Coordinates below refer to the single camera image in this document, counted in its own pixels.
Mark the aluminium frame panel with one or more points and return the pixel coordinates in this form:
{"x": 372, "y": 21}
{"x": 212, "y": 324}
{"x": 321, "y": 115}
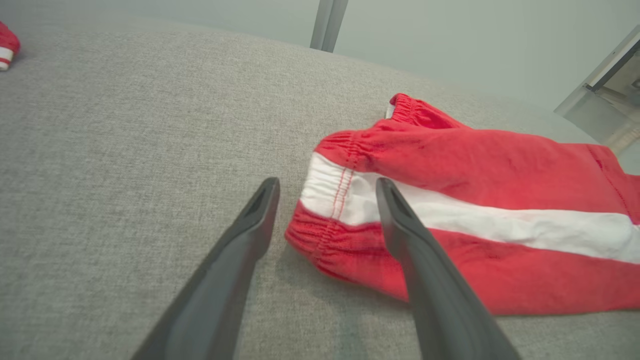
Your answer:
{"x": 600, "y": 115}

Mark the red shorts with white stripe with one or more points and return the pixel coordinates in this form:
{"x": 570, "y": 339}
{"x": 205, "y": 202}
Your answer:
{"x": 500, "y": 160}

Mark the red jersey shirt white sleeves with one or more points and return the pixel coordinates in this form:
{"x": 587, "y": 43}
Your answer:
{"x": 7, "y": 42}

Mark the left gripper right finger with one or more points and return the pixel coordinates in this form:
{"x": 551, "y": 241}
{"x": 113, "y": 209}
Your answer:
{"x": 440, "y": 300}

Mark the grey fabric sofa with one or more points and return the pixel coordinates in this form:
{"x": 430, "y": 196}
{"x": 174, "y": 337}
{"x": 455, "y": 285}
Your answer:
{"x": 125, "y": 150}

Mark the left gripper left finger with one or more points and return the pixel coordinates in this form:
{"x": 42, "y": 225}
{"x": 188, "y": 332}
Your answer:
{"x": 220, "y": 290}

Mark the grey metal post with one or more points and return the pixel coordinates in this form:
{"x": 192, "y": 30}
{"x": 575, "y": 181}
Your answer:
{"x": 327, "y": 25}

